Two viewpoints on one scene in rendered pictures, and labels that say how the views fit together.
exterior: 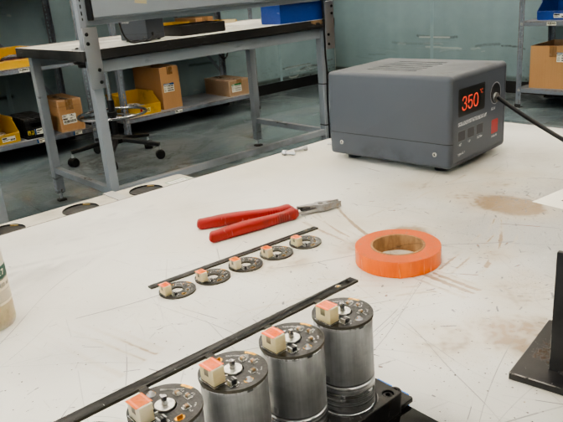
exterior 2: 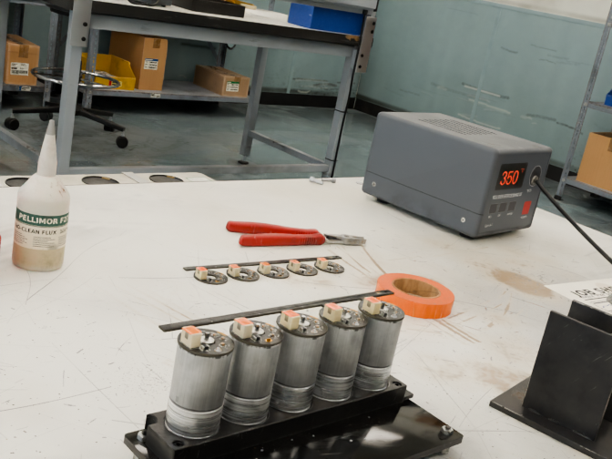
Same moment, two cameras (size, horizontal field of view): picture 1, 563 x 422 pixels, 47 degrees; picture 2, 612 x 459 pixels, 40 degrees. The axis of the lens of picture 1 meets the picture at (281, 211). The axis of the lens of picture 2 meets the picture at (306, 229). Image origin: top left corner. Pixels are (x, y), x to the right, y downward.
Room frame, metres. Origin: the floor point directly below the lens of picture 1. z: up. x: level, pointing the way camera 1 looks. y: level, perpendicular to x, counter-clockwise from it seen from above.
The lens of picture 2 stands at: (-0.17, 0.06, 0.97)
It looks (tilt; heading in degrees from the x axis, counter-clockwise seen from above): 17 degrees down; 355
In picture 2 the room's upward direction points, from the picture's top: 11 degrees clockwise
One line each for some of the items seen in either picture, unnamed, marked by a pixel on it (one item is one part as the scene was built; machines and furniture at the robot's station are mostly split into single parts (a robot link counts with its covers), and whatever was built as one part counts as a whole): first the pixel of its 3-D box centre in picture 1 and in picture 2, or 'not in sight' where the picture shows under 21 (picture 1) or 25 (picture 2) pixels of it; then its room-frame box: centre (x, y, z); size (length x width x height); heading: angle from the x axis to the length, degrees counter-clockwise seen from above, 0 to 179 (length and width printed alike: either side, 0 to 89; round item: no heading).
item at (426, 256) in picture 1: (397, 251); (414, 294); (0.42, -0.08, 0.76); 0.06 x 0.06 x 0.01
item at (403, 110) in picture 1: (416, 110); (454, 173); (0.69, -0.15, 0.80); 0.15 x 0.12 x 0.10; 45
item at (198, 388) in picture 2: not in sight; (198, 390); (0.16, 0.06, 0.79); 0.02 x 0.02 x 0.05
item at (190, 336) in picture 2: not in sight; (192, 336); (0.16, 0.07, 0.82); 0.01 x 0.01 x 0.01; 40
